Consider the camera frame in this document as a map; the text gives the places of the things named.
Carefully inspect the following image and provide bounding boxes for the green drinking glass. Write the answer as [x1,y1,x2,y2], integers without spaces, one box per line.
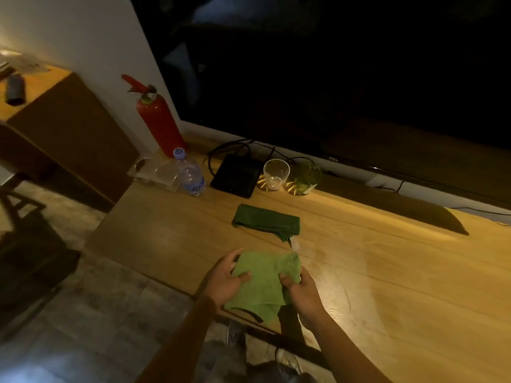
[293,161,323,196]

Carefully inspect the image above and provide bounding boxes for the person's grey trousers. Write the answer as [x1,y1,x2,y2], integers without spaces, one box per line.
[245,359,320,383]

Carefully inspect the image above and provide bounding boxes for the wooden table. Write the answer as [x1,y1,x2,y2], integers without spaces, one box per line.
[84,139,511,383]

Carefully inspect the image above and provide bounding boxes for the clear drinking glass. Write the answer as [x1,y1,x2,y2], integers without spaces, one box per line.
[263,158,291,191]

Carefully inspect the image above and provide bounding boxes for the red fire extinguisher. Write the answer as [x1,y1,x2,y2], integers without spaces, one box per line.
[121,73,187,159]

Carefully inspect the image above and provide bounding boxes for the dark cylinder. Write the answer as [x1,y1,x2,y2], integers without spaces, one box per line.
[5,73,27,106]

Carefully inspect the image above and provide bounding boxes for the black flat box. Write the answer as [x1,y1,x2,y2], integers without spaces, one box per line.
[210,153,262,199]

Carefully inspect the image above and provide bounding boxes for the black television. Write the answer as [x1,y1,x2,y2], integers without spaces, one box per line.
[128,0,511,211]

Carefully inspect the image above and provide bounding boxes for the person's right hand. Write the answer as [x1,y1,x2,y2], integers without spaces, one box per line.
[278,266,329,331]

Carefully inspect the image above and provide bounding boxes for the white papers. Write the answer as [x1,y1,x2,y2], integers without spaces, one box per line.
[0,48,53,76]

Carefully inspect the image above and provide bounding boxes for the light green cloth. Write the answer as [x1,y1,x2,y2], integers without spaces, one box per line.
[223,251,302,325]

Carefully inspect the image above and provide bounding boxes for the clear acrylic tray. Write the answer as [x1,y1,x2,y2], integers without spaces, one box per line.
[127,155,184,193]

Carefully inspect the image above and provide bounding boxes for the dark green cloth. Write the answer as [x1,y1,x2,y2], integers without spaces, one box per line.
[231,203,301,251]

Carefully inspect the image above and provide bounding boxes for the person's left white shoe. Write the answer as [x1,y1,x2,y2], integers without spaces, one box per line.
[225,319,245,348]

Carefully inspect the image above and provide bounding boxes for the wooden cabinet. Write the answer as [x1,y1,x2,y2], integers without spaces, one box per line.
[0,47,141,205]

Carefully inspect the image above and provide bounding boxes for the clear plastic water bottle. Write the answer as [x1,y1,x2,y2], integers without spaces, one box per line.
[172,147,208,197]

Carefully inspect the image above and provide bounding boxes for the black television cable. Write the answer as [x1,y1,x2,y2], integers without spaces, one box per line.
[375,180,406,194]

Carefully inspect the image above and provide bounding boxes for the person's left forearm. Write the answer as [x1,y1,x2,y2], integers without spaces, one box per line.
[135,295,218,383]

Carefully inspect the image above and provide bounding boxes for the person's right forearm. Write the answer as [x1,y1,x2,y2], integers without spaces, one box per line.
[306,313,394,383]

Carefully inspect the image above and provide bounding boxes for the person's left hand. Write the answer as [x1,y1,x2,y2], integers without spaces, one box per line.
[196,247,253,311]

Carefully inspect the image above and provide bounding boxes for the dark chair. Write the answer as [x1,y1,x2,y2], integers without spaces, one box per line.
[0,173,81,334]

